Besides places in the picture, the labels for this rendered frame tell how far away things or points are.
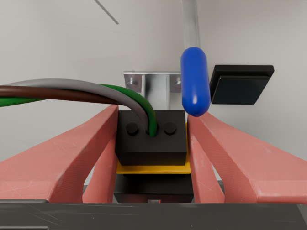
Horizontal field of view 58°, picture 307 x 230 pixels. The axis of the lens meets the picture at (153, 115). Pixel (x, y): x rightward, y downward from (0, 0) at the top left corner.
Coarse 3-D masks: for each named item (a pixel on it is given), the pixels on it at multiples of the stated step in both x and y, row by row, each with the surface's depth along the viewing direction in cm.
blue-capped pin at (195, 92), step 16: (192, 0) 9; (192, 16) 9; (192, 32) 9; (192, 48) 8; (192, 64) 8; (192, 80) 8; (208, 80) 8; (192, 96) 7; (208, 96) 7; (192, 112) 7
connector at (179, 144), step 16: (128, 112) 12; (160, 112) 12; (176, 112) 12; (128, 128) 12; (160, 128) 12; (176, 128) 12; (128, 144) 12; (144, 144) 12; (160, 144) 12; (176, 144) 12; (128, 160) 12; (144, 160) 12; (160, 160) 12; (176, 160) 12; (144, 176) 15; (160, 176) 15; (176, 176) 15
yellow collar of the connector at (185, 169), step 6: (186, 126) 14; (186, 132) 14; (186, 138) 14; (186, 144) 14; (186, 156) 13; (186, 162) 13; (120, 168) 13; (126, 168) 13; (132, 168) 13; (138, 168) 13; (144, 168) 13; (150, 168) 13; (156, 168) 13; (162, 168) 13; (168, 168) 13; (174, 168) 13; (180, 168) 13; (186, 168) 13
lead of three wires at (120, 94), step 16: (32, 80) 8; (48, 80) 8; (64, 80) 8; (80, 80) 8; (0, 96) 7; (16, 96) 7; (32, 96) 7; (48, 96) 8; (64, 96) 8; (80, 96) 8; (96, 96) 8; (112, 96) 9; (128, 96) 9; (144, 112) 10; (144, 128) 12
